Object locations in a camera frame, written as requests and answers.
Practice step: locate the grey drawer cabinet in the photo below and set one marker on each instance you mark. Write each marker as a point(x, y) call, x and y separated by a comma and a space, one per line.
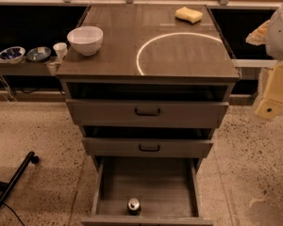
point(147, 44)

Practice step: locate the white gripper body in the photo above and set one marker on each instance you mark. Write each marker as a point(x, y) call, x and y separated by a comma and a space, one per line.
point(280, 37)

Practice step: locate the black chair leg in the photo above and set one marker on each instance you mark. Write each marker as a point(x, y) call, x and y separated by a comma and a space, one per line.
point(6, 187)

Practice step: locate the low grey side shelf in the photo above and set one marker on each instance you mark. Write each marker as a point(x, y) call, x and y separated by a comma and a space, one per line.
point(28, 68)

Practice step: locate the grey middle drawer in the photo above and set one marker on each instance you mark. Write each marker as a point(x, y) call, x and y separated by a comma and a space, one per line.
point(147, 142)

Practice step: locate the grey bottom drawer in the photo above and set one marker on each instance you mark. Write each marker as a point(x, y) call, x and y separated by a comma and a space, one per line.
point(166, 187)

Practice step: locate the white bowl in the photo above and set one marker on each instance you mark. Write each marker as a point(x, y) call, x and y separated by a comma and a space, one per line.
point(86, 40)

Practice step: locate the small white cup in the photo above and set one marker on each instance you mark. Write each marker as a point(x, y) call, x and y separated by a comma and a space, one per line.
point(61, 50)

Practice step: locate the dark blue plate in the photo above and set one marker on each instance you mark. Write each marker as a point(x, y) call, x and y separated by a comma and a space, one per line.
point(39, 54)

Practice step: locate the grey drawer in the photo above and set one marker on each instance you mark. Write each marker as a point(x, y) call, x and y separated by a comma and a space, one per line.
point(141, 105)
point(166, 187)
point(147, 142)

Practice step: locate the yellow sponge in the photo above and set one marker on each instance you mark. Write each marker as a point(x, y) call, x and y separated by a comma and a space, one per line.
point(189, 15)

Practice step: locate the green soda can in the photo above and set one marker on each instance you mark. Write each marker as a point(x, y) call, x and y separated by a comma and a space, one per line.
point(134, 206)

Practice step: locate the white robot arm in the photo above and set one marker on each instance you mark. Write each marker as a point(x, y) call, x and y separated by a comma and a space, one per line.
point(270, 33)

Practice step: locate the blue patterned bowl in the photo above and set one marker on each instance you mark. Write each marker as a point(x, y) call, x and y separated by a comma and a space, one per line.
point(13, 55)

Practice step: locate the grey top drawer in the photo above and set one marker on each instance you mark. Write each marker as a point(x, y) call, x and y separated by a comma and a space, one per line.
point(141, 105)

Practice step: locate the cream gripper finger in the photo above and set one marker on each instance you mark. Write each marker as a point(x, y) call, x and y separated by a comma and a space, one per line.
point(268, 109)

